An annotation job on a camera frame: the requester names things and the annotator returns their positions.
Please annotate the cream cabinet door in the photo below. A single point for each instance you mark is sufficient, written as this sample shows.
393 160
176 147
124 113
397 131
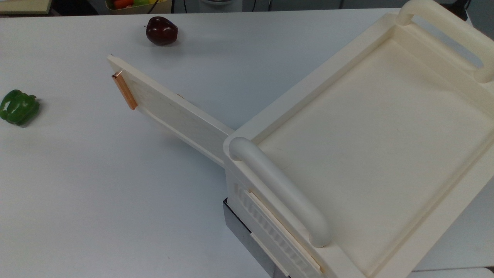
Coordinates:
173 112

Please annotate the cream plastic cabinet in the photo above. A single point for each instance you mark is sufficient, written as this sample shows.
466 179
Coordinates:
378 154

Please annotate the dark red apple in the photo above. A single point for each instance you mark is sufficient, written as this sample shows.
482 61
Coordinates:
161 31

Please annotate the box of toy vegetables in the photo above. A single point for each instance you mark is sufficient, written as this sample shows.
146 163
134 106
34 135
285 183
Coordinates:
133 5

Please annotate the green bell pepper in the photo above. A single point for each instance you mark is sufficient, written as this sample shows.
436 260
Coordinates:
18 107

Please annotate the beige board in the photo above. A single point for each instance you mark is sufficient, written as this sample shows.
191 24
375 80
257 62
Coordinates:
24 5

